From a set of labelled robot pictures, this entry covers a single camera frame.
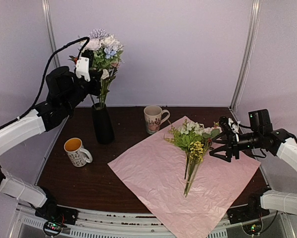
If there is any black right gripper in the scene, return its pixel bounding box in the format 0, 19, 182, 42
210, 129, 262, 163

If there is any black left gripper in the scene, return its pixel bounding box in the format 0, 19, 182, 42
63, 69, 102, 112

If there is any mauve and white flower stem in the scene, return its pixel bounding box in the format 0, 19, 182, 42
98, 67, 118, 108

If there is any orange brown flower stem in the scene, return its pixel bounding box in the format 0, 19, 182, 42
68, 55, 97, 107

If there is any purple flower bouquet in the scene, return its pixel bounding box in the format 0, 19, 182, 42
164, 119, 222, 197

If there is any blue white hydrangea bunch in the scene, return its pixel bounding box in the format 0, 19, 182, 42
80, 28, 125, 72

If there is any pink tissue wrapping sheet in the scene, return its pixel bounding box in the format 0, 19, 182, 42
109, 127, 260, 238

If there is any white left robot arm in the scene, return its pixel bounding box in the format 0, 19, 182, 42
0, 66, 103, 220

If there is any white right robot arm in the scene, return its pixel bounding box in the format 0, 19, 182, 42
209, 109, 297, 219

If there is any black tall vase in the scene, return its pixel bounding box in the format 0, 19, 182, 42
91, 103, 115, 144

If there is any floral mug yellow inside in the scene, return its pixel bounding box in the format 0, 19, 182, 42
64, 137, 93, 168

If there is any cream printed mug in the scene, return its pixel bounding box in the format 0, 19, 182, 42
144, 106, 170, 134

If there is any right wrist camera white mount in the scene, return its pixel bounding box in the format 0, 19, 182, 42
219, 116, 239, 135

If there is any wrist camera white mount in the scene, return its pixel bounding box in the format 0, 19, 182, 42
219, 116, 239, 135
75, 50, 94, 82

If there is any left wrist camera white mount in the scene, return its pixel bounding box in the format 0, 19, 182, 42
75, 50, 94, 82

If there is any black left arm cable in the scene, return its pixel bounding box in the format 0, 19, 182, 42
19, 36, 91, 119

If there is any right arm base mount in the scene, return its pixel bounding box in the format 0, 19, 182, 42
227, 189, 270, 236

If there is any left aluminium frame post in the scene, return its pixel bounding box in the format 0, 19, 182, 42
41, 0, 74, 112

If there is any aluminium frame post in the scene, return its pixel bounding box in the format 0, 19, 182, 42
41, 0, 74, 112
230, 0, 262, 113

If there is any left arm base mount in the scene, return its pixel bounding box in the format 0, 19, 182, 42
31, 188, 78, 238

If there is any white vented front rail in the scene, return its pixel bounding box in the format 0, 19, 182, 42
7, 202, 296, 238

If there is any right aluminium frame post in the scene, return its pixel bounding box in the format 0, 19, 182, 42
230, 0, 262, 113

